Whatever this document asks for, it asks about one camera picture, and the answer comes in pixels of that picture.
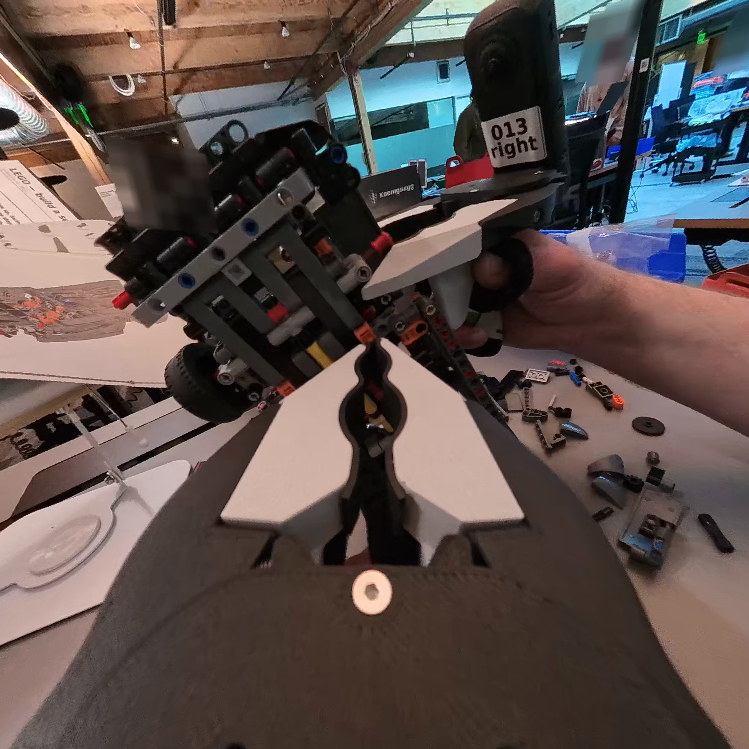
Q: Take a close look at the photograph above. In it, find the red bag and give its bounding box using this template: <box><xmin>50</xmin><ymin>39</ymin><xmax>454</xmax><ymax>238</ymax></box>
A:
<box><xmin>445</xmin><ymin>154</ymin><xmax>497</xmax><ymax>189</ymax></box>

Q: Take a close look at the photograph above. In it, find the grey lego panel assembly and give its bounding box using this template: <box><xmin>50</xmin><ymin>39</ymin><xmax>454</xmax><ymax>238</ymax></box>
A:
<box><xmin>618</xmin><ymin>486</ymin><xmax>688</xmax><ymax>570</ymax></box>

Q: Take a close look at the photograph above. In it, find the black monitor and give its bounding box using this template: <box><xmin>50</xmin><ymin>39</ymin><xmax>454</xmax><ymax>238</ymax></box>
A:
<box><xmin>563</xmin><ymin>114</ymin><xmax>612</xmax><ymax>226</ymax></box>

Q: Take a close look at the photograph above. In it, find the blue plastic bin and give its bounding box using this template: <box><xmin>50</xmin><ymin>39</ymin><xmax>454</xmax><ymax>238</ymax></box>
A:
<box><xmin>538</xmin><ymin>228</ymin><xmax>687</xmax><ymax>283</ymax></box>

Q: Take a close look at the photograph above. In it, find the lego car chassis model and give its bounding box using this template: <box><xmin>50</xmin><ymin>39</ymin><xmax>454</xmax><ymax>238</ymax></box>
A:
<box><xmin>96</xmin><ymin>120</ymin><xmax>510</xmax><ymax>425</ymax></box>

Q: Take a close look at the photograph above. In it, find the white printed task sheet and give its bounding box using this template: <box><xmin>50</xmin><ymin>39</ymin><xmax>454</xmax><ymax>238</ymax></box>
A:
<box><xmin>0</xmin><ymin>159</ymin><xmax>80</xmax><ymax>226</ymax></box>

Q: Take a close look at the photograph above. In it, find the pile of lego pieces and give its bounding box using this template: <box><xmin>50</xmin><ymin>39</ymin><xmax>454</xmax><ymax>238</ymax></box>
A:
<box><xmin>490</xmin><ymin>357</ymin><xmax>626</xmax><ymax>453</ymax></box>

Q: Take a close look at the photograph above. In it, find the green exit sign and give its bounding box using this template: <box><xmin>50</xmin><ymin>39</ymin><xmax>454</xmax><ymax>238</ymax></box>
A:
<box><xmin>61</xmin><ymin>99</ymin><xmax>97</xmax><ymax>138</ymax></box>

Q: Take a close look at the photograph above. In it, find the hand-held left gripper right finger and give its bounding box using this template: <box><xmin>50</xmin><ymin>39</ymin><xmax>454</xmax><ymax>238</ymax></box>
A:
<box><xmin>374</xmin><ymin>341</ymin><xmax>524</xmax><ymax>564</ymax></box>

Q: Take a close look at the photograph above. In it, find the person's right forearm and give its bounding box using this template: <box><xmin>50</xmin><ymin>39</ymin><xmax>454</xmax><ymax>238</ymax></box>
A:
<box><xmin>579</xmin><ymin>257</ymin><xmax>749</xmax><ymax>437</ymax></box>

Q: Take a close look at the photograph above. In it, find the dark lego set box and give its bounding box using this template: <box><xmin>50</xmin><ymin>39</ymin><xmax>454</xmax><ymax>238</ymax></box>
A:
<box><xmin>362</xmin><ymin>163</ymin><xmax>437</xmax><ymax>207</ymax></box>

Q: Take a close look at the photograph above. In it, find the long black lego axle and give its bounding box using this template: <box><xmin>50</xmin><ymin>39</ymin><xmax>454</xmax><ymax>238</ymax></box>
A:
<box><xmin>698</xmin><ymin>513</ymin><xmax>736</xmax><ymax>554</ymax></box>

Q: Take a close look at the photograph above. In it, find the instruction booklet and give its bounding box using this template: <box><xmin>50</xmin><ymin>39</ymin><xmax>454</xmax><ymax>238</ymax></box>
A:
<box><xmin>0</xmin><ymin>219</ymin><xmax>194</xmax><ymax>388</ymax></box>

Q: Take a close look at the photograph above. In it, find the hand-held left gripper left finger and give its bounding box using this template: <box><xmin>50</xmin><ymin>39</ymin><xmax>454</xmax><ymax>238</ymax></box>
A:
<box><xmin>220</xmin><ymin>344</ymin><xmax>371</xmax><ymax>564</ymax></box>

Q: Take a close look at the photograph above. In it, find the silver ventilation duct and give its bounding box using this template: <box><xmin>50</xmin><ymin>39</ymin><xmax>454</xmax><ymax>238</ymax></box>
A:
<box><xmin>0</xmin><ymin>79</ymin><xmax>52</xmax><ymax>147</ymax></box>

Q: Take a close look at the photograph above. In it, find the person's right hand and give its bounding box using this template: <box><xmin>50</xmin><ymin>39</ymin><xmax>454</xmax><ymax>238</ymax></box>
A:
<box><xmin>456</xmin><ymin>228</ymin><xmax>592</xmax><ymax>358</ymax></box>

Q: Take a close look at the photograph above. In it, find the orange plastic object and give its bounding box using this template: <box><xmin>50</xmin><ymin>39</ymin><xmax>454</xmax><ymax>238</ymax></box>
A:
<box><xmin>701</xmin><ymin>263</ymin><xmax>749</xmax><ymax>296</ymax></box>

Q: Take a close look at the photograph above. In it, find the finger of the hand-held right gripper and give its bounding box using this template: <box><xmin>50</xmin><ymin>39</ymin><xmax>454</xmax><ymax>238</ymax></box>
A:
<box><xmin>360</xmin><ymin>199</ymin><xmax>520</xmax><ymax>300</ymax></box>
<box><xmin>378</xmin><ymin>201</ymin><xmax>464</xmax><ymax>233</ymax></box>

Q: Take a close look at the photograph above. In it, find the dark flat desk pad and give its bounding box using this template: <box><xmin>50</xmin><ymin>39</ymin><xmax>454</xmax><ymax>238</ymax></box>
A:
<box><xmin>12</xmin><ymin>436</ymin><xmax>176</xmax><ymax>516</ymax></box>

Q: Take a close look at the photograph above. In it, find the clear plastic bag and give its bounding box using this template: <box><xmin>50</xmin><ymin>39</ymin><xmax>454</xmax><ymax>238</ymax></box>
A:
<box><xmin>570</xmin><ymin>217</ymin><xmax>680</xmax><ymax>258</ymax></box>

